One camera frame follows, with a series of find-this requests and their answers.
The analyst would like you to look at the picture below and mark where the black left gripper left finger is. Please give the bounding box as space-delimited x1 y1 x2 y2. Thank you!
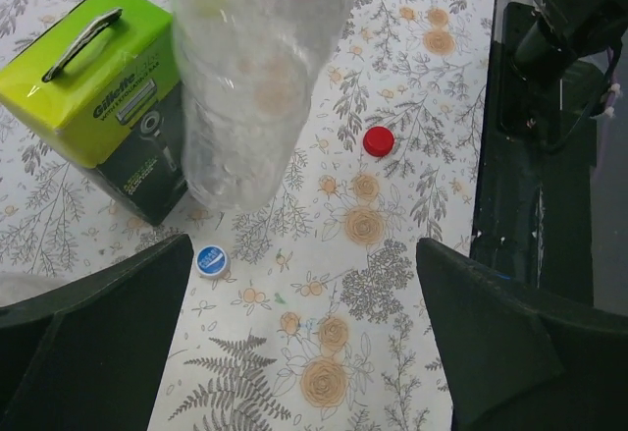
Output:
1 234 193 430

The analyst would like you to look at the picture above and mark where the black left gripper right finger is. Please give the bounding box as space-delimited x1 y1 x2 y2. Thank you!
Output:
416 238 627 430

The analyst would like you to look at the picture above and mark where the blue bottle cap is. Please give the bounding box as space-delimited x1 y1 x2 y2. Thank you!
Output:
193 244 231 280

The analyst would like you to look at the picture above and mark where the clear plastic bottle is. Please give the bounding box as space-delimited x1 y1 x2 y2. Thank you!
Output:
172 0 353 211

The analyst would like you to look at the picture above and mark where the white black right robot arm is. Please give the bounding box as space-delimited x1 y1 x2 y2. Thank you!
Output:
512 0 627 85

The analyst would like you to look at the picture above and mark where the red bottle cap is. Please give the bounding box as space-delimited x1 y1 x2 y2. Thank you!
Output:
362 126 395 158

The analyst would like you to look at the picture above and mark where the green Gillette razor box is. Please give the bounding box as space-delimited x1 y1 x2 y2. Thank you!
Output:
1 0 186 225

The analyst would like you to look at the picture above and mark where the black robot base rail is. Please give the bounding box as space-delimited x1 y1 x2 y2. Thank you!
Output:
471 0 627 315

